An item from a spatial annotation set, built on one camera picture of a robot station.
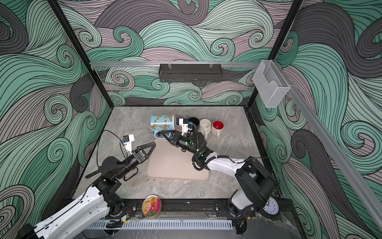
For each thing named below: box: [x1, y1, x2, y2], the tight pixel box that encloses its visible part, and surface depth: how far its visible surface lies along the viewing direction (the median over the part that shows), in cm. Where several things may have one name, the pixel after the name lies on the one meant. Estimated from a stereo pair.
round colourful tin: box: [141, 194, 162, 219], surface depth 72 cm
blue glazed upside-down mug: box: [150, 114, 177, 140], surface depth 70 cm
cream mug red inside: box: [211, 119, 225, 138], surface depth 100 cm
